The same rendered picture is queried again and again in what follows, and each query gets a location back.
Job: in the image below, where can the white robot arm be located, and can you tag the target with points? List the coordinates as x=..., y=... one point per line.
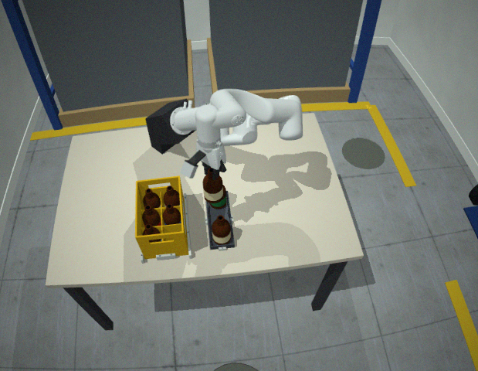
x=213, y=122

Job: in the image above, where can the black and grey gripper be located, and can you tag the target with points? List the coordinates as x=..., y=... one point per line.
x=215, y=158

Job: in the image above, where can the yellow crate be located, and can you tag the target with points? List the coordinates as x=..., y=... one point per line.
x=175, y=234

